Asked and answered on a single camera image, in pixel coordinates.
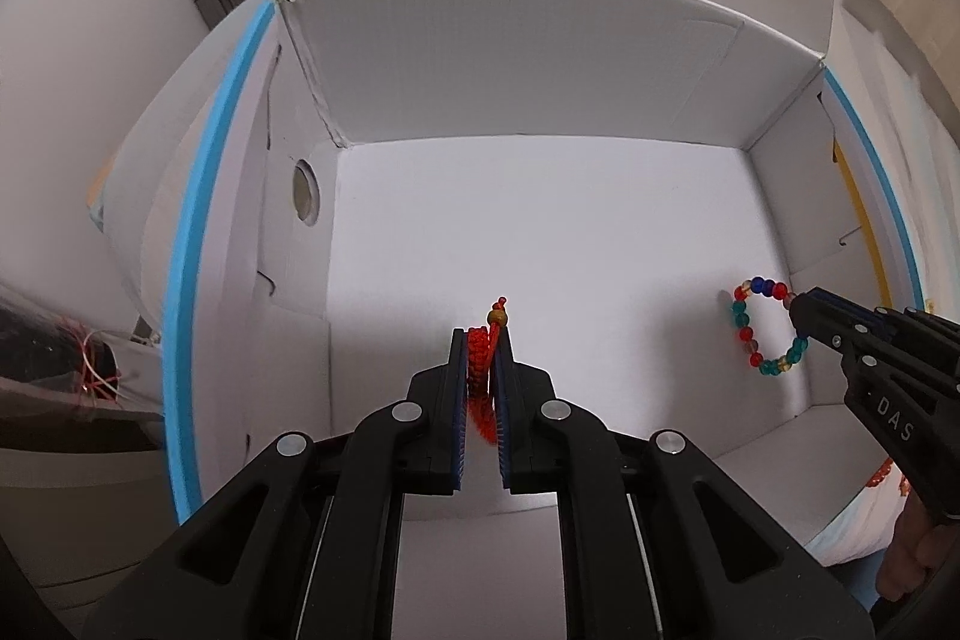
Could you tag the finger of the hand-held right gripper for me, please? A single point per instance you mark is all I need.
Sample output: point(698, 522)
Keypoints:
point(926, 329)
point(829, 314)

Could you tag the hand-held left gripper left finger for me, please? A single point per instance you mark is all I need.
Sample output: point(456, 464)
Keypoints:
point(458, 411)

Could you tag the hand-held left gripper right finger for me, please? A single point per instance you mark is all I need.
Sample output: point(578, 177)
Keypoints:
point(504, 415)

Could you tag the white cardboard box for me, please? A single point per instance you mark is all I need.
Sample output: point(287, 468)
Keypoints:
point(525, 235)

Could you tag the person's right hand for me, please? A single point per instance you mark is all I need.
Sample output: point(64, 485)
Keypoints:
point(904, 550)

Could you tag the clear plastic bag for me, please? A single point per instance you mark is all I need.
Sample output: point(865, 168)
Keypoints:
point(67, 355)

